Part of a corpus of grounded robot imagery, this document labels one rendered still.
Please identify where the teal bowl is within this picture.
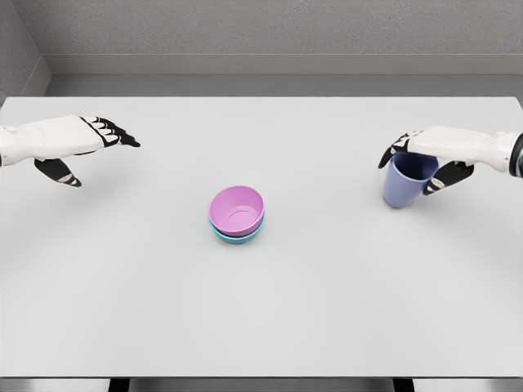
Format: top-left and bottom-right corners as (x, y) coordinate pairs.
(208, 212), (267, 246)

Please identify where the pink bowl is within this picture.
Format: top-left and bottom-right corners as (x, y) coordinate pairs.
(208, 185), (265, 237)

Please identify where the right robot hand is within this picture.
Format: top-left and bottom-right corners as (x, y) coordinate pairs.
(378, 126), (487, 197)

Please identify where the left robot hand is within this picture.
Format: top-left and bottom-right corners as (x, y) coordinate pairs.
(19, 115), (141, 189)

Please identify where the blue cup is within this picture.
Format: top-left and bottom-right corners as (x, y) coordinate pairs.
(382, 151), (441, 210)

